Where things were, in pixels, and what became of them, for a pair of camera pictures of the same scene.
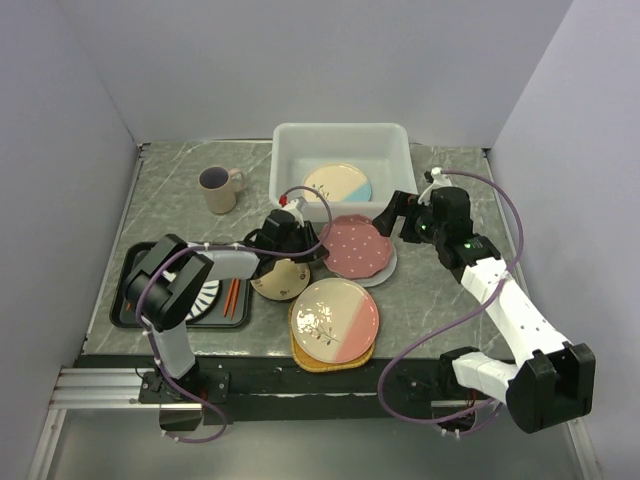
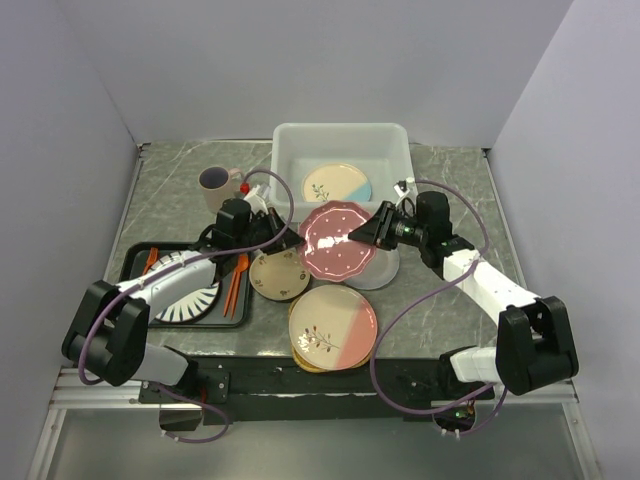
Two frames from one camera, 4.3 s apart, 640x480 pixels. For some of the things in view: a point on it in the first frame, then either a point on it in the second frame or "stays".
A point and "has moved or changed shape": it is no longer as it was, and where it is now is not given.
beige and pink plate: (335, 320) stays
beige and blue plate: (338, 182) stays
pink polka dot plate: (355, 249) has moved or changed shape
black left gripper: (308, 234) → (274, 221)
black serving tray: (233, 307) stays
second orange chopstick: (235, 298) stays
